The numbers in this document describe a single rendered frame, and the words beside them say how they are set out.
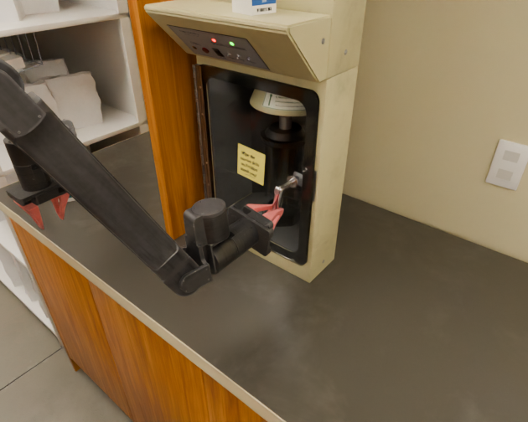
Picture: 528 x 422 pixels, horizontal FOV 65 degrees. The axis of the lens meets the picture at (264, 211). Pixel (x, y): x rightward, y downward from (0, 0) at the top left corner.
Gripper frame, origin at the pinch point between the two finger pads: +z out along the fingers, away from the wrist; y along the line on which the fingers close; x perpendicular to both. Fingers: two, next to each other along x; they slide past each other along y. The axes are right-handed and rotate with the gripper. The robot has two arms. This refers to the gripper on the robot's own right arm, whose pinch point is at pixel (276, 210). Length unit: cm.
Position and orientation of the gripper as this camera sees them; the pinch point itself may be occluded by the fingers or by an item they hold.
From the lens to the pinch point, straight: 83.7
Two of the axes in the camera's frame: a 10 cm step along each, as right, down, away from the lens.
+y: -7.7, -4.7, 4.4
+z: 6.4, -4.4, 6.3
